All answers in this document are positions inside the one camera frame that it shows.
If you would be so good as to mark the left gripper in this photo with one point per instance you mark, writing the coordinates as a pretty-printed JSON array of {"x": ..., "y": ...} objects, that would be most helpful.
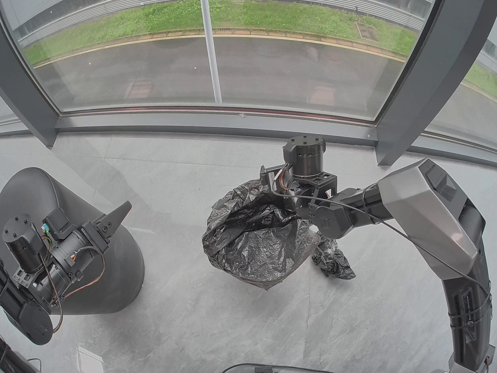
[{"x": 77, "y": 255}]

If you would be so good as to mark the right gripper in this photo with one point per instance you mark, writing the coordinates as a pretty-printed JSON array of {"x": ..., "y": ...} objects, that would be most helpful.
[{"x": 277, "y": 181}]

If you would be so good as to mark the black plastic bag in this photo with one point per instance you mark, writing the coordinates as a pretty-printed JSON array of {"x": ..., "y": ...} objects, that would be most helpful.
[{"x": 256, "y": 251}]

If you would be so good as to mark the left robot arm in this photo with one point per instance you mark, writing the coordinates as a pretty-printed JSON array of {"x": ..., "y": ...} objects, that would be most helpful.
[{"x": 23, "y": 247}]

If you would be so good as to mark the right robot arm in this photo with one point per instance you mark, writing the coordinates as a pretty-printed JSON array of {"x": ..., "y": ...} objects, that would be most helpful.
[{"x": 427, "y": 208}]

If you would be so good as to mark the crumpled black plastic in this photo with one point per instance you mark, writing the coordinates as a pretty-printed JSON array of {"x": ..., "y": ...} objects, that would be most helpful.
[{"x": 334, "y": 262}]

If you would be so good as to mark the window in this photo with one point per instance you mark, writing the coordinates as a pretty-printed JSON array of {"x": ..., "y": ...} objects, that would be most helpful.
[{"x": 310, "y": 72}]

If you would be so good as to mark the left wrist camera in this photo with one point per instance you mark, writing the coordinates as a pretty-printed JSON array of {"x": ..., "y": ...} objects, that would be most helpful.
[{"x": 58, "y": 222}]

